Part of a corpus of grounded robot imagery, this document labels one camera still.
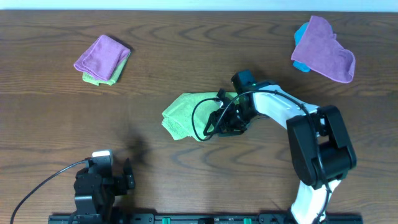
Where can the folded green cloth under purple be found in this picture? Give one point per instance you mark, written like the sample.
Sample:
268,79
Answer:
86,77

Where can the blue cloth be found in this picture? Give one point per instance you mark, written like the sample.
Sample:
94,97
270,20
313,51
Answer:
298,36

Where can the large purple cloth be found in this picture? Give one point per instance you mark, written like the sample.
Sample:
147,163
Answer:
322,53

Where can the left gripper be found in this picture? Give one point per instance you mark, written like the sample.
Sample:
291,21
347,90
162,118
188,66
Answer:
119,181

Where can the light green microfiber cloth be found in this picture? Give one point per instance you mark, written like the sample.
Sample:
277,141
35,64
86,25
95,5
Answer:
188,115

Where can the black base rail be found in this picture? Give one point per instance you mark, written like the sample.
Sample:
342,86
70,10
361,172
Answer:
148,218

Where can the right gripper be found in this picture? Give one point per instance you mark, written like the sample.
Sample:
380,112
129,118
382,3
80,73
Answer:
231,130

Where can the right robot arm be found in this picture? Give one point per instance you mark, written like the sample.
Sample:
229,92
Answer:
321,150

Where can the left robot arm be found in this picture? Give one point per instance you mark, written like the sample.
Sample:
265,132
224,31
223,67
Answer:
96,189

